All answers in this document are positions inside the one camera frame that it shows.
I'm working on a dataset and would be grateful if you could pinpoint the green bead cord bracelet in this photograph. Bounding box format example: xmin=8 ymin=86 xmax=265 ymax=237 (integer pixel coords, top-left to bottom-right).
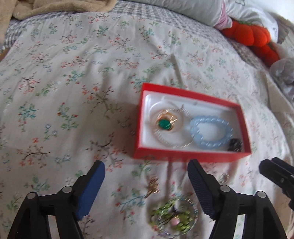
xmin=148 ymin=196 xmax=199 ymax=238

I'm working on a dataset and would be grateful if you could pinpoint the small gold earring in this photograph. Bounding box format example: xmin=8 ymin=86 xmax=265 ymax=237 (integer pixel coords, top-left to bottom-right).
xmin=144 ymin=177 xmax=160 ymax=199

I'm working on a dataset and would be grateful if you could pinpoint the light blue bead bracelet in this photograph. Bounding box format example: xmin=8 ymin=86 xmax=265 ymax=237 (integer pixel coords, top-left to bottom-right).
xmin=189 ymin=115 xmax=234 ymax=151

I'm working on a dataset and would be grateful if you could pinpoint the gold green stone ring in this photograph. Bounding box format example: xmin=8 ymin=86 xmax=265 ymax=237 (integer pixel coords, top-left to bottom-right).
xmin=153 ymin=109 xmax=180 ymax=132

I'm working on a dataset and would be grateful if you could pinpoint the clear seed bead bracelet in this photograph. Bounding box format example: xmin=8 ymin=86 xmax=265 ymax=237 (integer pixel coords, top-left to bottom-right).
xmin=150 ymin=101 xmax=196 ymax=149

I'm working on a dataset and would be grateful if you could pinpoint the red Ace box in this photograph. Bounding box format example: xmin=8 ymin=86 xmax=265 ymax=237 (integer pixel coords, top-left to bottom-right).
xmin=133 ymin=83 xmax=252 ymax=162

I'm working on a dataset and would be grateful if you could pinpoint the grey crumpled cloth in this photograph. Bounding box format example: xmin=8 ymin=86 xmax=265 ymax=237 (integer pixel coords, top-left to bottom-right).
xmin=270 ymin=58 xmax=294 ymax=104

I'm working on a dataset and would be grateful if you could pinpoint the floral bed quilt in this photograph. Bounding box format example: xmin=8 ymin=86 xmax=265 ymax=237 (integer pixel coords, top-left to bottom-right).
xmin=1 ymin=1 xmax=293 ymax=238

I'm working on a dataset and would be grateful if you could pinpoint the orange plush pumpkin toy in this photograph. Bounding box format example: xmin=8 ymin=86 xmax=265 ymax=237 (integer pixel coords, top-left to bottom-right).
xmin=221 ymin=20 xmax=280 ymax=67

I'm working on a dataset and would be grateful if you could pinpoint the grey white pillow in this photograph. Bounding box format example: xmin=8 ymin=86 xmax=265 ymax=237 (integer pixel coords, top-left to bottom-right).
xmin=135 ymin=0 xmax=279 ymax=43

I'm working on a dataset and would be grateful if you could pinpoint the beige fleece blanket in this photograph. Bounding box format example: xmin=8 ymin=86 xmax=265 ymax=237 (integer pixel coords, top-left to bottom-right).
xmin=1 ymin=0 xmax=117 ymax=44

